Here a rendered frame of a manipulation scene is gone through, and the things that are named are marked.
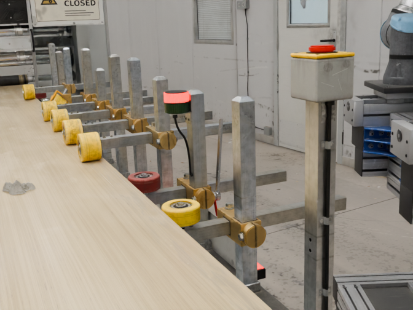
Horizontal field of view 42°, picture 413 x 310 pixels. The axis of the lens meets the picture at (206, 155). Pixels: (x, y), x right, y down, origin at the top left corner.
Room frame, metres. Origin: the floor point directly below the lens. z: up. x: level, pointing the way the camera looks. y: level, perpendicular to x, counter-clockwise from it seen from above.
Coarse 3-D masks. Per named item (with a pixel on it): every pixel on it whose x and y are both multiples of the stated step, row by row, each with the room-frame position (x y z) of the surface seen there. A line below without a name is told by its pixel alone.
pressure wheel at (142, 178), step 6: (132, 174) 1.29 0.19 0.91; (138, 174) 1.29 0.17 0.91; (144, 174) 1.27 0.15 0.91; (150, 174) 1.29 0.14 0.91; (156, 174) 1.28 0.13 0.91; (132, 180) 1.24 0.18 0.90; (138, 180) 1.24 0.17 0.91; (144, 180) 1.23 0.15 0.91; (150, 180) 1.24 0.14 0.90; (156, 180) 1.25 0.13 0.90; (138, 186) 1.23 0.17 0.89; (144, 186) 1.23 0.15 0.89; (150, 186) 1.24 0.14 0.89; (156, 186) 1.25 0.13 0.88; (144, 192) 1.23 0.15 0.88; (150, 192) 1.24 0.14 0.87
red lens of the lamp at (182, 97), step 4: (164, 92) 1.27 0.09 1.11; (188, 92) 1.26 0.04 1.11; (164, 96) 1.26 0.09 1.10; (168, 96) 1.24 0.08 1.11; (172, 96) 1.24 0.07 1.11; (176, 96) 1.24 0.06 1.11; (180, 96) 1.24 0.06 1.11; (184, 96) 1.25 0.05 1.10; (188, 96) 1.26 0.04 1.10; (164, 100) 1.26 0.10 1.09; (168, 100) 1.24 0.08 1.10; (172, 100) 1.24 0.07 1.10; (176, 100) 1.24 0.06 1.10; (180, 100) 1.24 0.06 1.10; (184, 100) 1.25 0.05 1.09; (188, 100) 1.26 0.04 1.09
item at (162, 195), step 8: (256, 176) 1.39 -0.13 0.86; (264, 176) 1.39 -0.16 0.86; (272, 176) 1.40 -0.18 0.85; (280, 176) 1.42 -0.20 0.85; (208, 184) 1.33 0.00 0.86; (224, 184) 1.35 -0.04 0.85; (232, 184) 1.36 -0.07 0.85; (256, 184) 1.38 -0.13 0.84; (264, 184) 1.39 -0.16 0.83; (152, 192) 1.28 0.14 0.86; (160, 192) 1.28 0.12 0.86; (168, 192) 1.28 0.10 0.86; (176, 192) 1.29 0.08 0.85; (184, 192) 1.30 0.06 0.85; (224, 192) 1.35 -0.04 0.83; (152, 200) 1.26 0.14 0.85; (160, 200) 1.27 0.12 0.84; (168, 200) 1.28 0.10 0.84
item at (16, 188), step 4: (16, 180) 1.22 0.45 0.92; (4, 184) 1.23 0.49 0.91; (8, 184) 1.23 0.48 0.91; (12, 184) 1.22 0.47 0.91; (16, 184) 1.21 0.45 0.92; (20, 184) 1.22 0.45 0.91; (24, 184) 1.22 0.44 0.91; (28, 184) 1.22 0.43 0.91; (32, 184) 1.22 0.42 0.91; (4, 188) 1.20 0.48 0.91; (8, 188) 1.20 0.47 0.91; (12, 188) 1.19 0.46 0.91; (16, 188) 1.19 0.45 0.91; (20, 188) 1.19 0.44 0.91; (24, 188) 1.21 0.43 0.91; (28, 188) 1.20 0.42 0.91; (32, 188) 1.20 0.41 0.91; (12, 192) 1.18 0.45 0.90; (16, 192) 1.18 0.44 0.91; (20, 192) 1.18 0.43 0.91; (24, 192) 1.19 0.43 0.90
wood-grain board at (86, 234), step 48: (0, 96) 3.03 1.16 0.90; (0, 144) 1.74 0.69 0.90; (48, 144) 1.71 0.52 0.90; (0, 192) 1.20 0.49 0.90; (48, 192) 1.19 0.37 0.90; (96, 192) 1.17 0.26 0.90; (0, 240) 0.90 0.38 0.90; (48, 240) 0.90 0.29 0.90; (96, 240) 0.89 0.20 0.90; (144, 240) 0.88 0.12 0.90; (192, 240) 0.87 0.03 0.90; (0, 288) 0.72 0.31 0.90; (48, 288) 0.71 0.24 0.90; (96, 288) 0.71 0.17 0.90; (144, 288) 0.70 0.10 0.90; (192, 288) 0.70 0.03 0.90; (240, 288) 0.69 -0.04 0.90
